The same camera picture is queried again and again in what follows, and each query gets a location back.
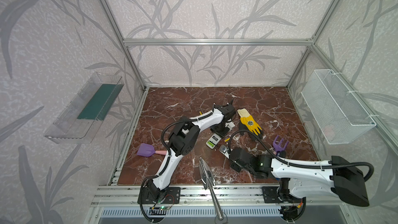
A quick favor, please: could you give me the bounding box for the red white remote control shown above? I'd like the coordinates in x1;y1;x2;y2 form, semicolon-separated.
206;133;222;149

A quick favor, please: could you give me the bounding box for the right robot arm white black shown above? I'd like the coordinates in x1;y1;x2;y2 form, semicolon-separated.
226;148;374;207

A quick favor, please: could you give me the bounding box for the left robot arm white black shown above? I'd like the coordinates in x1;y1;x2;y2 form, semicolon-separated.
138;101;236;204

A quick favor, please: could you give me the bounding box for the yellow work glove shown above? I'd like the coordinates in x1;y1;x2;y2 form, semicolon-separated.
237;108;263;139

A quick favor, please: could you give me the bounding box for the pink cylinder left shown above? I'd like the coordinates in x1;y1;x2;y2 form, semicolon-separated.
155;150;167;156

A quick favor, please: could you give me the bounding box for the purple object left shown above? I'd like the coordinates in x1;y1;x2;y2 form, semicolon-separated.
137;143;155;157

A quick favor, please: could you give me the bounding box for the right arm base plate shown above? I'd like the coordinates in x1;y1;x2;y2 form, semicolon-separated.
261;186;302;205

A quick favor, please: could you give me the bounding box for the metal camera pole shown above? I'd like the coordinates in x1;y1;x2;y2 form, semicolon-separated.
199;157;224;221

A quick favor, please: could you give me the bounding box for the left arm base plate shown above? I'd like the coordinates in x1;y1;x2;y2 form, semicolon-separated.
138;187;181;204

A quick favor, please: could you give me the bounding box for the white wire basket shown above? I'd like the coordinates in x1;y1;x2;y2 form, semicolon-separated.
301;69;377;145

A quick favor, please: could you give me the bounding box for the clear plastic wall shelf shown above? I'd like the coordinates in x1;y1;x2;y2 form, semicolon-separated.
44;72;124;144

